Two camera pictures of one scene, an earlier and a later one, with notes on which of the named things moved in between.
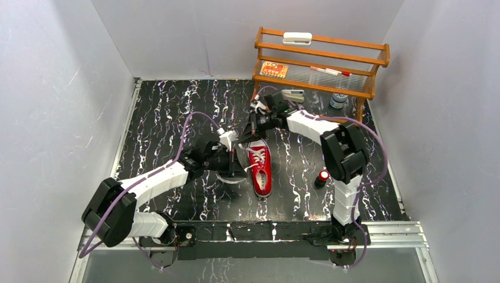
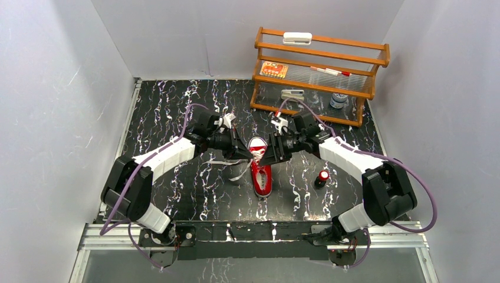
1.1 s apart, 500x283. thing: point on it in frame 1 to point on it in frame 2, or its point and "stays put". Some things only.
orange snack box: x=274 y=69 stays put
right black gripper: x=249 y=135 to x=275 y=151
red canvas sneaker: x=260 y=155 stays put
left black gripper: x=233 y=164 to x=235 y=144
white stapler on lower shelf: x=295 y=95 stays put
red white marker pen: x=331 y=71 stays put
